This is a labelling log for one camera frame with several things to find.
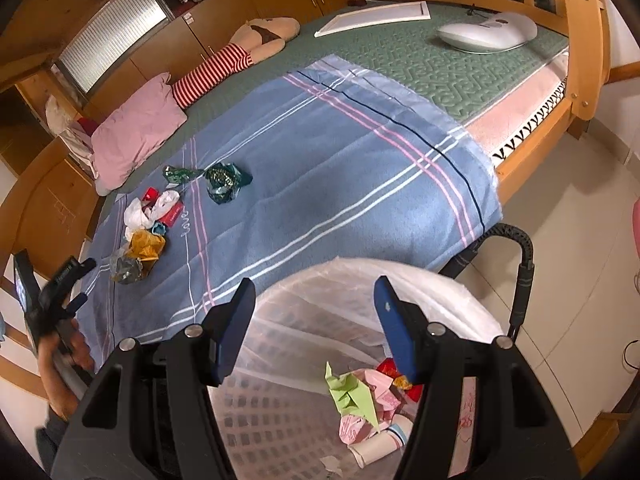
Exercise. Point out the pink pillow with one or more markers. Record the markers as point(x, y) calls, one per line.
point(137, 130)

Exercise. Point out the white cloth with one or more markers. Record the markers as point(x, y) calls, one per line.
point(65, 125)

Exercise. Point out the red snack packet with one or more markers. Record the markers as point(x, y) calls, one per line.
point(387, 367)

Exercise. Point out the clear plastic bag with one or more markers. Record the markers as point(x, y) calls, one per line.
point(127, 270)

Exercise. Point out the green foil packet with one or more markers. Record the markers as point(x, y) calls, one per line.
point(180, 174)

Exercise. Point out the black trolley frame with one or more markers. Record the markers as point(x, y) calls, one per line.
point(522, 280)

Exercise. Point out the red cloth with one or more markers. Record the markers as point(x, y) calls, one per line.
point(88, 125)

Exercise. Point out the yellow brown wrapper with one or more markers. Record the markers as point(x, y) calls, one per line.
point(145, 245)

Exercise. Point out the white flat board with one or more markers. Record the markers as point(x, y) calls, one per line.
point(375, 16)

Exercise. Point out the light blue pillow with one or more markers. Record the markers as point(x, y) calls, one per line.
point(102, 189)

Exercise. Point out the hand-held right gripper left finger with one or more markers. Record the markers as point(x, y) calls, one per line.
point(235, 330)

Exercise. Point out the wooden bunk bed frame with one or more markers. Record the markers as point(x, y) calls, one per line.
point(582, 60)

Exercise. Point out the wooden wall cabinet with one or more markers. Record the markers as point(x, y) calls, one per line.
point(240, 5)

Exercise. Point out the person's left forearm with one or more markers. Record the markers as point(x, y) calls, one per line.
point(62, 390)

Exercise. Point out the white paper cup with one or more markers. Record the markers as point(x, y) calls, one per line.
point(380, 442)

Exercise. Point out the ribbed glass panel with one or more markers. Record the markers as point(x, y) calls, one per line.
point(110, 40)

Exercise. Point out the small teal scrap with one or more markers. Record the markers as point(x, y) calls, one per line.
point(159, 229)

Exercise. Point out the white lined trash bin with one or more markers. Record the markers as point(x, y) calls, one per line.
point(325, 290)

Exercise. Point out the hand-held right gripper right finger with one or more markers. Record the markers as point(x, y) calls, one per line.
point(397, 330)

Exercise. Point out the white mesh waste bin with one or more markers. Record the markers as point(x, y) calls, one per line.
point(280, 410)

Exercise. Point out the small red wrapper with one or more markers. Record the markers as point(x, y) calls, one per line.
point(149, 195)

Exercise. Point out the pink round object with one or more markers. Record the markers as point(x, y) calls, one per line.
point(636, 230)

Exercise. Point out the dark green wrapper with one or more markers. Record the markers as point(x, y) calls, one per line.
point(227, 182)

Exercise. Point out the person's dark trouser leg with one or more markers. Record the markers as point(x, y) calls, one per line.
point(50, 447)

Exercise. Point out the striped plush doll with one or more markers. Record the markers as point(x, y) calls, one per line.
point(220, 67)

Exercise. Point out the pink plastic wrapper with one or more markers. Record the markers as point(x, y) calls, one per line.
point(385, 395)

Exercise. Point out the person's left hand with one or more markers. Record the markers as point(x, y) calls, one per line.
point(75, 347)

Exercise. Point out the light green paper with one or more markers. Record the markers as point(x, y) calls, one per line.
point(350, 392)

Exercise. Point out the blue plaid blanket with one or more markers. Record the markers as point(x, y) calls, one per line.
point(325, 185)

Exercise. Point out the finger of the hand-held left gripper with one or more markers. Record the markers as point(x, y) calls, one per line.
point(76, 306)
point(75, 271)

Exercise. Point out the pink mattress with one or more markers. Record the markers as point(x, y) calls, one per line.
point(520, 120)

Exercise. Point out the white oval device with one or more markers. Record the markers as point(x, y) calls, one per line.
point(487, 32)

